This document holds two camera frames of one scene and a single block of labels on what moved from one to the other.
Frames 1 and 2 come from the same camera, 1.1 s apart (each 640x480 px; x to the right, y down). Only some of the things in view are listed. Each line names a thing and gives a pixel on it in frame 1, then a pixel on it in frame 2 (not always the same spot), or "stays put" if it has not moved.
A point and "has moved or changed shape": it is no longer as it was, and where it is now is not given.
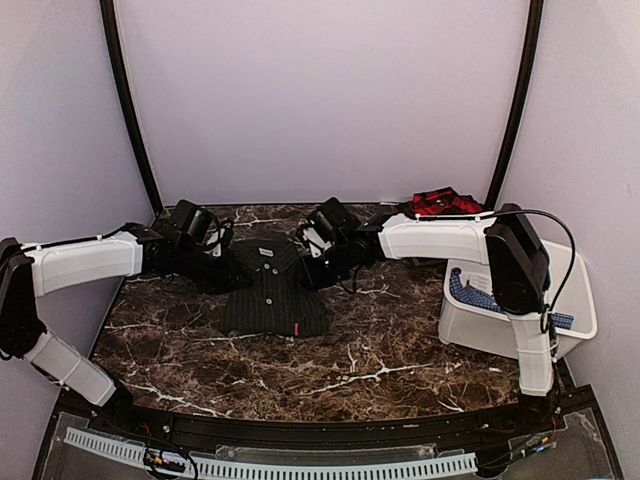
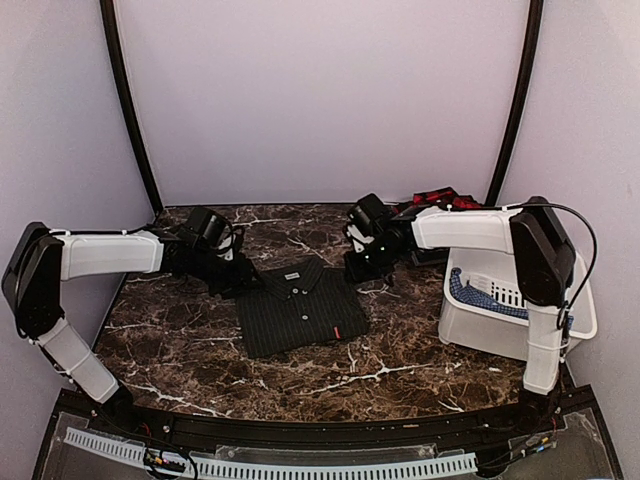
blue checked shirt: [477, 297] stays put
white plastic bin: [483, 330] stays put
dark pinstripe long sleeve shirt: [282, 300] has moved or changed shape
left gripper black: [229, 281] stays put
